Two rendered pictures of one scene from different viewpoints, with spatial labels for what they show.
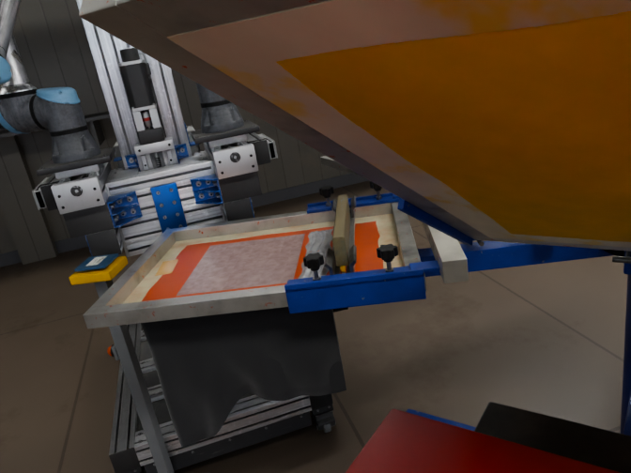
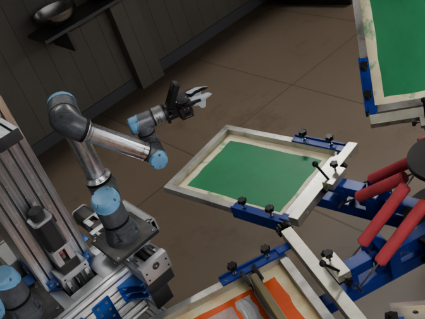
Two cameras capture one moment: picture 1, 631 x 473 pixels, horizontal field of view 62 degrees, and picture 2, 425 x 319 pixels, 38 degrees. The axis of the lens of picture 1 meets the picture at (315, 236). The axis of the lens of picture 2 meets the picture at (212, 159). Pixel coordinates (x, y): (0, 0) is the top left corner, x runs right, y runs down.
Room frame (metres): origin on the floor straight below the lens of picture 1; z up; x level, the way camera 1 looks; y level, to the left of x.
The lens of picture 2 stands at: (-0.19, 0.42, 2.88)
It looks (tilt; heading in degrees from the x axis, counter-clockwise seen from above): 34 degrees down; 343
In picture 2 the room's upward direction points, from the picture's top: 20 degrees counter-clockwise
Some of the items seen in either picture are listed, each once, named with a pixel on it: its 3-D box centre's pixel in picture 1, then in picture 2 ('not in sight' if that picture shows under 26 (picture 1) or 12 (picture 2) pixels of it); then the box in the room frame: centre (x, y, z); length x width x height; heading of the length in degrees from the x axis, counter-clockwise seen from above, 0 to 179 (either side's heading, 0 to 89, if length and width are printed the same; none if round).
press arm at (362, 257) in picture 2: not in sight; (350, 268); (1.29, -0.42, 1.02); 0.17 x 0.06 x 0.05; 83
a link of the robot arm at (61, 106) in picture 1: (59, 107); (5, 285); (1.80, 0.75, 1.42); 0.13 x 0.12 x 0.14; 77
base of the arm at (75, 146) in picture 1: (72, 143); (21, 304); (1.80, 0.74, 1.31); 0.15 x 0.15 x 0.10
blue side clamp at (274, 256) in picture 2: (354, 209); (253, 269); (1.61, -0.14, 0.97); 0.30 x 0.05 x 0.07; 83
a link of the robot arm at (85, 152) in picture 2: not in sight; (84, 152); (2.04, 0.23, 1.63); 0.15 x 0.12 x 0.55; 169
